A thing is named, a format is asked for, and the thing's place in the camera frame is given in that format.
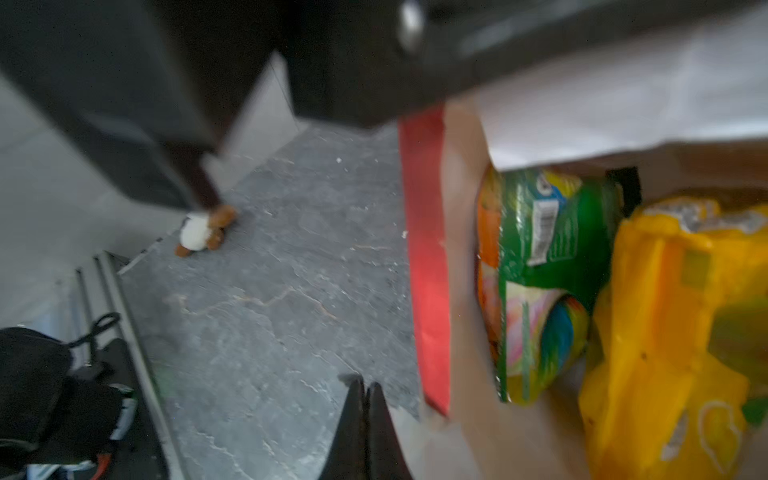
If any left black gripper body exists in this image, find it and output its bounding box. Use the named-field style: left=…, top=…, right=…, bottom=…
left=1, top=1, right=748, bottom=210

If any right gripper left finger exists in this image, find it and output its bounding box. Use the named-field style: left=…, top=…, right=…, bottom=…
left=319, top=374, right=368, bottom=480

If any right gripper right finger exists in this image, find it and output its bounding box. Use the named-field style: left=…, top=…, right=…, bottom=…
left=365, top=382, right=413, bottom=480

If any Fox's spring tea bag green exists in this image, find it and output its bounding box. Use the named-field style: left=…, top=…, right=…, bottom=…
left=476, top=167, right=624, bottom=405

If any small yellow snack packet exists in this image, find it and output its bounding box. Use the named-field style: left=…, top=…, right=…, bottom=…
left=579, top=196, right=767, bottom=479

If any red white paper gift bag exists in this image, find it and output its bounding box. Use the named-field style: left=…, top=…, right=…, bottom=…
left=399, top=1, right=767, bottom=479

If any brown white plush dog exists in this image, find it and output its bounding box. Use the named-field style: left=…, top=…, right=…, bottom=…
left=175, top=204, right=237, bottom=258

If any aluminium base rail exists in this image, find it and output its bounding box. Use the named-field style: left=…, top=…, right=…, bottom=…
left=57, top=251, right=186, bottom=479

